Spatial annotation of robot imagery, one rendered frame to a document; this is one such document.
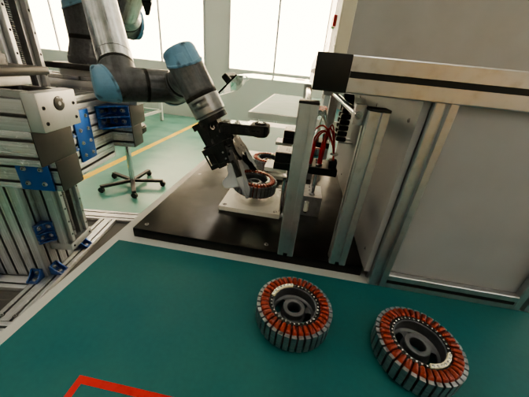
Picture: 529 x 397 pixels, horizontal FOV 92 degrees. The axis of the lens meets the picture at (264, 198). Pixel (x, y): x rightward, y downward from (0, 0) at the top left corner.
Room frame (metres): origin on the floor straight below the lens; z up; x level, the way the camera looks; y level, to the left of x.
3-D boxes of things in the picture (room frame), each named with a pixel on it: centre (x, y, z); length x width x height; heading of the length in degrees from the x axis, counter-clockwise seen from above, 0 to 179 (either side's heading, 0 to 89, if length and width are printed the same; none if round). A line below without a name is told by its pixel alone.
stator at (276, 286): (0.27, -0.06, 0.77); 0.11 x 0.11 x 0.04
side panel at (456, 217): (0.36, -0.35, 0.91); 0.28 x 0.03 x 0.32; 84
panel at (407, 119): (0.70, -0.24, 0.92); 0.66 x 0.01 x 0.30; 174
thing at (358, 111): (0.71, -0.16, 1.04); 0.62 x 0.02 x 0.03; 174
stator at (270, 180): (0.61, 0.03, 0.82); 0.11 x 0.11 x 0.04
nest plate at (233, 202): (0.61, 0.03, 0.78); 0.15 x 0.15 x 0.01; 84
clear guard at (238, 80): (0.87, -0.01, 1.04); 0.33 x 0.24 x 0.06; 84
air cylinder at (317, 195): (0.59, -0.12, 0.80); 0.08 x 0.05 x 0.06; 174
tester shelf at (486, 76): (0.69, -0.30, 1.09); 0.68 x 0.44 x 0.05; 174
